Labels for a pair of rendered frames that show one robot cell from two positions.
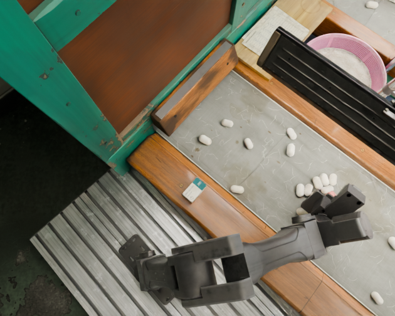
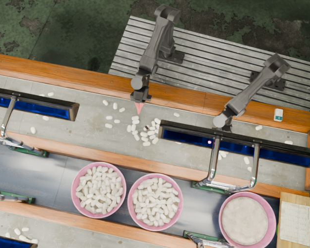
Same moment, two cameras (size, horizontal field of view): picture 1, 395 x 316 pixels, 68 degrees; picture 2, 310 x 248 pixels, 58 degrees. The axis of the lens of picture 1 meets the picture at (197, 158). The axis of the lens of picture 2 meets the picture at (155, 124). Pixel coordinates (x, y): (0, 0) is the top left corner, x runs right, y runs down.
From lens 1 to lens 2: 100 cm
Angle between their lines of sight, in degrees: 30
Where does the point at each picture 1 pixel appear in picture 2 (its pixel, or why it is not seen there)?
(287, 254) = (251, 86)
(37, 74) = not seen: outside the picture
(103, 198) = (308, 97)
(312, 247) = (238, 99)
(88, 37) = not seen: outside the picture
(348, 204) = (226, 129)
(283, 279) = (218, 100)
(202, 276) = (278, 62)
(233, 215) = (254, 114)
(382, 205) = (189, 157)
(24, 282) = not seen: hidden behind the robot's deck
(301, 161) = (237, 158)
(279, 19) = (301, 236)
